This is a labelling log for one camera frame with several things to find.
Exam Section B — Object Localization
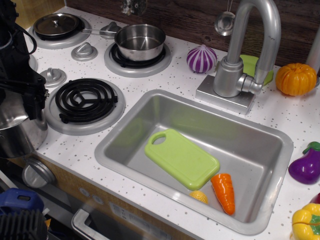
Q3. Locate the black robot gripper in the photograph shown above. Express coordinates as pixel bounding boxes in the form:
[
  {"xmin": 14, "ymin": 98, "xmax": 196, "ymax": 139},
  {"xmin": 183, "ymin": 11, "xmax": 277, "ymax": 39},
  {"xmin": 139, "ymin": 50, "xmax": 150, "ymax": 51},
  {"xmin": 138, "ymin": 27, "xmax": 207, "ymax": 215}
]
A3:
[{"xmin": 0, "ymin": 29, "xmax": 50, "ymax": 121}]

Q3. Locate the large steel pot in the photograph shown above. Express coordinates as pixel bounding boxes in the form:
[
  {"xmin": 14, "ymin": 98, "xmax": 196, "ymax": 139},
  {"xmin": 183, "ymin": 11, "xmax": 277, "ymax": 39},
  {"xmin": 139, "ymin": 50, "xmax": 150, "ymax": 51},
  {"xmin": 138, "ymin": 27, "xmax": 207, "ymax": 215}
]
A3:
[{"xmin": 0, "ymin": 90, "xmax": 48, "ymax": 159}]

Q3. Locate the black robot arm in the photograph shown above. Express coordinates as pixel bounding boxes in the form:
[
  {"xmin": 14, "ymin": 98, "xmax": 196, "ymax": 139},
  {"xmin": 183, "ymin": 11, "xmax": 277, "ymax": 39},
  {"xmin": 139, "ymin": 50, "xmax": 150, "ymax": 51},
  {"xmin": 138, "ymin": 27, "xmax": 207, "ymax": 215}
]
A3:
[{"xmin": 0, "ymin": 0, "xmax": 48, "ymax": 120}]

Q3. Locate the silver stove knob front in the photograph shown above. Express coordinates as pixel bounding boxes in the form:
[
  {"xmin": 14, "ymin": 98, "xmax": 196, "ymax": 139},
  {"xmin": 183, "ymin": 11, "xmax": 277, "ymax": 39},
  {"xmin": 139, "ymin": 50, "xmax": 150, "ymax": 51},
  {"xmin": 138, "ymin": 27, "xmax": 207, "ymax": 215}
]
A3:
[{"xmin": 40, "ymin": 67, "xmax": 67, "ymax": 88}]

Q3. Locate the silver stove knob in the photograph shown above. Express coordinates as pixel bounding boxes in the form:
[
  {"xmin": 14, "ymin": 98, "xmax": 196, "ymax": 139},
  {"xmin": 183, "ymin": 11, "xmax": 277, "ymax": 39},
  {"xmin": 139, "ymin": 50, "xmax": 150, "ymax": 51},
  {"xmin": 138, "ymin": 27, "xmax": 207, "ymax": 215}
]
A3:
[
  {"xmin": 71, "ymin": 42, "xmax": 98, "ymax": 62},
  {"xmin": 99, "ymin": 21, "xmax": 121, "ymax": 40},
  {"xmin": 40, "ymin": 67, "xmax": 67, "ymax": 88}
]

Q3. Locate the silver stove knob middle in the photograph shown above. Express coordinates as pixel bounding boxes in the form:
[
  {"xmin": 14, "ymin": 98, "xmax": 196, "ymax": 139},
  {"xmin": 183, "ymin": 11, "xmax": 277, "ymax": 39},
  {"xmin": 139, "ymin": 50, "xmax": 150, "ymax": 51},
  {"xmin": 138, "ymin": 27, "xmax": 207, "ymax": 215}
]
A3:
[{"xmin": 71, "ymin": 42, "xmax": 98, "ymax": 62}]

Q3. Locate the silver stove knob back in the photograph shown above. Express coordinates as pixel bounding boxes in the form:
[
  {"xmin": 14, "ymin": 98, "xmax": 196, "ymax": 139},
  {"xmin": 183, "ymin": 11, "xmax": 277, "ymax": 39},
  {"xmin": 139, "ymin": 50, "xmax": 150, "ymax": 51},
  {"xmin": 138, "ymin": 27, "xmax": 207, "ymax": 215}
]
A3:
[{"xmin": 99, "ymin": 21, "xmax": 121, "ymax": 40}]

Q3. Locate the black front coil burner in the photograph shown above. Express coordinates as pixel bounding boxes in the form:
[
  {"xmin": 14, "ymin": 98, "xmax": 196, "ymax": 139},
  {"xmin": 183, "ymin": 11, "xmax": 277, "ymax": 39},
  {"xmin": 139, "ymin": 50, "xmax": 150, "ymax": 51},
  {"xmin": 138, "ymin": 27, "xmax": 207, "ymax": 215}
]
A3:
[{"xmin": 54, "ymin": 78, "xmax": 119, "ymax": 124}]

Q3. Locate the silver oven knob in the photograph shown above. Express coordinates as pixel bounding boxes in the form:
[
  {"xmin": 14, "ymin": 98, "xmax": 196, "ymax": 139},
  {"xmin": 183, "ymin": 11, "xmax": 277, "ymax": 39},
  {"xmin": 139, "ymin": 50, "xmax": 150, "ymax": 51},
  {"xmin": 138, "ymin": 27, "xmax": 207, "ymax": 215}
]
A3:
[{"xmin": 22, "ymin": 157, "xmax": 56, "ymax": 189}]

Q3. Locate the steel pan lid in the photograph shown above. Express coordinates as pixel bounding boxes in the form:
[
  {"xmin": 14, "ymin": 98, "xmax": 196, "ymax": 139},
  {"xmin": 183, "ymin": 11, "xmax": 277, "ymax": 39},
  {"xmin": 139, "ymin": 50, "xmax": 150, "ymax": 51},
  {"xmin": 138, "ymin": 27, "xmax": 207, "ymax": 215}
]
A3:
[{"xmin": 33, "ymin": 13, "xmax": 81, "ymax": 37}]

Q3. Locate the black back right burner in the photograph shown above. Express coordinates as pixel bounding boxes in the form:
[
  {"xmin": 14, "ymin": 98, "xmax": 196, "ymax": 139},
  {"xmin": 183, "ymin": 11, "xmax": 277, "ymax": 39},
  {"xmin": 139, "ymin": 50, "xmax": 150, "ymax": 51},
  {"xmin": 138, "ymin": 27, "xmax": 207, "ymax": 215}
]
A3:
[{"xmin": 110, "ymin": 44, "xmax": 166, "ymax": 69}]

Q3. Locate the blue black clamp device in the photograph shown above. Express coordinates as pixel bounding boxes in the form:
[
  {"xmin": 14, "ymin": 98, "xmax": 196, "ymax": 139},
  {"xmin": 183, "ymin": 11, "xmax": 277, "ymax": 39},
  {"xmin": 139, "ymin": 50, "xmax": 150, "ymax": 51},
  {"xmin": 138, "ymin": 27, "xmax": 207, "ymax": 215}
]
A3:
[{"xmin": 0, "ymin": 188, "xmax": 48, "ymax": 240}]

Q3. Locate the small steel saucepan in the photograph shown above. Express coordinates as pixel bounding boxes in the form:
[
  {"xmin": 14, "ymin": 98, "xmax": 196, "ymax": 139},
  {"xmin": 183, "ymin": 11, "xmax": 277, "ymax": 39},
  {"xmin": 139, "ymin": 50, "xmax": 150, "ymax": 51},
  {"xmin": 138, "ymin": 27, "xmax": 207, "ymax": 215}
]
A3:
[{"xmin": 81, "ymin": 24, "xmax": 166, "ymax": 62}]

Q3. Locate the hanging steel utensil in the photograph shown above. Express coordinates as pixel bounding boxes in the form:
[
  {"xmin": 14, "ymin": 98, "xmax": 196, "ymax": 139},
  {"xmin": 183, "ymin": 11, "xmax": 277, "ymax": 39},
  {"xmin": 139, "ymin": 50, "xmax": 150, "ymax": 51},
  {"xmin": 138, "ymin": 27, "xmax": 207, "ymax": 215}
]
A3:
[{"xmin": 121, "ymin": 0, "xmax": 148, "ymax": 16}]

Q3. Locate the green cutting board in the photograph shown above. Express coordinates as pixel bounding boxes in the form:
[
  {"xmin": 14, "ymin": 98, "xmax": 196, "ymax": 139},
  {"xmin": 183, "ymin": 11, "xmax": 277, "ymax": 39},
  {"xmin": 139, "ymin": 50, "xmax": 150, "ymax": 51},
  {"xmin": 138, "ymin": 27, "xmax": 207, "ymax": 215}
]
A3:
[{"xmin": 144, "ymin": 128, "xmax": 220, "ymax": 190}]

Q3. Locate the purple striped toy onion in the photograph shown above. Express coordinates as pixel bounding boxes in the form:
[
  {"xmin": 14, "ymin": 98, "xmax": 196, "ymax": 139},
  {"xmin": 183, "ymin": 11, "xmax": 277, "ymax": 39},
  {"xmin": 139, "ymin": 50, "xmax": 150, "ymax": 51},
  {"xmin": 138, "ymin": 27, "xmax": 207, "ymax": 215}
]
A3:
[{"xmin": 186, "ymin": 45, "xmax": 218, "ymax": 73}]

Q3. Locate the yellow toy corn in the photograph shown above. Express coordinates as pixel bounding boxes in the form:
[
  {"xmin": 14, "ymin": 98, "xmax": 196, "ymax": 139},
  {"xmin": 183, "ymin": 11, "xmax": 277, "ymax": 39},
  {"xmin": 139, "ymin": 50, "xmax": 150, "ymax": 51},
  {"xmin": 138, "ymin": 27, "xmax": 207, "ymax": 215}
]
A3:
[{"xmin": 189, "ymin": 190, "xmax": 209, "ymax": 205}]

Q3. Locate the silver faucet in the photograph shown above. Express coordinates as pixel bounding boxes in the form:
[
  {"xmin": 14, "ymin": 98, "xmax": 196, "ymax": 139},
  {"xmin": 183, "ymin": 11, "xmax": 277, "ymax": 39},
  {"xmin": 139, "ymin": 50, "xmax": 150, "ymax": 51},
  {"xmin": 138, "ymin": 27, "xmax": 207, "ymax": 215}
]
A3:
[{"xmin": 195, "ymin": 0, "xmax": 281, "ymax": 115}]

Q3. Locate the hanging steel ladle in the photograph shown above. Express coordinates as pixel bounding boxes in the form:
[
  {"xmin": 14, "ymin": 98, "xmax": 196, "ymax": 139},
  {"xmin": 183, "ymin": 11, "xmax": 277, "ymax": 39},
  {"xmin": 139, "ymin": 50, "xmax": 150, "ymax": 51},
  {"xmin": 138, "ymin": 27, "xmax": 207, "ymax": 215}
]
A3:
[{"xmin": 214, "ymin": 0, "xmax": 235, "ymax": 37}]

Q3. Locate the orange toy carrot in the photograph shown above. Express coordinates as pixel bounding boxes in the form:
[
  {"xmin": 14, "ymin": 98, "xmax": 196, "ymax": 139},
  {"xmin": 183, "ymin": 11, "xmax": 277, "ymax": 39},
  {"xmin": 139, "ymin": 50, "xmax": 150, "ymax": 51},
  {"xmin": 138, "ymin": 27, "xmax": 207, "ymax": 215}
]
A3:
[{"xmin": 210, "ymin": 173, "xmax": 236, "ymax": 216}]

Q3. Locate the silver sink basin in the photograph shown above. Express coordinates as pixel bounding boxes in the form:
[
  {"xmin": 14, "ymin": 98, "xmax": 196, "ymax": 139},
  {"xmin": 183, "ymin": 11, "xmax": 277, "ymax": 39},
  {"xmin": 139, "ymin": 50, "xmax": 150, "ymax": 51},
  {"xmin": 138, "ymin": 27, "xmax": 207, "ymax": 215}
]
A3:
[{"xmin": 94, "ymin": 90, "xmax": 294, "ymax": 235}]

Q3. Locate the orange toy pumpkin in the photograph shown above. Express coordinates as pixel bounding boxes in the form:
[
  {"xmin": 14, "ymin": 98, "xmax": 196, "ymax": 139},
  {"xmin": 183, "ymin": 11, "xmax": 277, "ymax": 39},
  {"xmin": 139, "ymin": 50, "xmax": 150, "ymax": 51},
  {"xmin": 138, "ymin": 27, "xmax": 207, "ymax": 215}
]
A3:
[{"xmin": 275, "ymin": 63, "xmax": 317, "ymax": 96}]

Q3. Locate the purple toy eggplant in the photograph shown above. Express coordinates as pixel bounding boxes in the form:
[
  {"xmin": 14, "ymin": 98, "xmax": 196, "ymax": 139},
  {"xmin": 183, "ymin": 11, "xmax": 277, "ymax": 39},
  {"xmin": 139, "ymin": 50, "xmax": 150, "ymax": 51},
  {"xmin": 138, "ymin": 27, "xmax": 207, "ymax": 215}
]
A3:
[{"xmin": 288, "ymin": 141, "xmax": 320, "ymax": 185}]

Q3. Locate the silver pole right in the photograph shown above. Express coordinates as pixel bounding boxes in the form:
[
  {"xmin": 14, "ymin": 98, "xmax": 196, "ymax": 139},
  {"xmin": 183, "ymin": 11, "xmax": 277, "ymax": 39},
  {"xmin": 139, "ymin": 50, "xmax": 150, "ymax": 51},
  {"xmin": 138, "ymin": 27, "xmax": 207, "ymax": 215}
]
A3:
[{"xmin": 305, "ymin": 29, "xmax": 320, "ymax": 74}]

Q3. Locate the yellow toy bell pepper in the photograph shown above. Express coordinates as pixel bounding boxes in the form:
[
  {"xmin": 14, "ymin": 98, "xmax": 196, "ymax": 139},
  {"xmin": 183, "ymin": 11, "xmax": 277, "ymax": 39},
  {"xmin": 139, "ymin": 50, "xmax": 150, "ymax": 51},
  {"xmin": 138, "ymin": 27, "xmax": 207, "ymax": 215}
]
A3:
[{"xmin": 289, "ymin": 203, "xmax": 320, "ymax": 240}]

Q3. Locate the back left burner ring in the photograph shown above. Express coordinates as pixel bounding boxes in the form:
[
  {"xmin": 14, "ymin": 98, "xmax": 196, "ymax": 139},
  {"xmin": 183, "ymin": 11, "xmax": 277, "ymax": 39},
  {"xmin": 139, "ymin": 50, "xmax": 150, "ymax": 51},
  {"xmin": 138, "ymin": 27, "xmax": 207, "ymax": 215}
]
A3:
[{"xmin": 28, "ymin": 12, "xmax": 92, "ymax": 50}]

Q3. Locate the silver oven door handle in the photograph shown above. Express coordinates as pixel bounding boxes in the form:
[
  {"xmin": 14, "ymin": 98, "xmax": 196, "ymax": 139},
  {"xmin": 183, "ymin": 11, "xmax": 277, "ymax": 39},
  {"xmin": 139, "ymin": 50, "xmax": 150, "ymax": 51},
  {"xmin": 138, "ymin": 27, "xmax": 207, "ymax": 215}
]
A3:
[{"xmin": 70, "ymin": 208, "xmax": 173, "ymax": 240}]

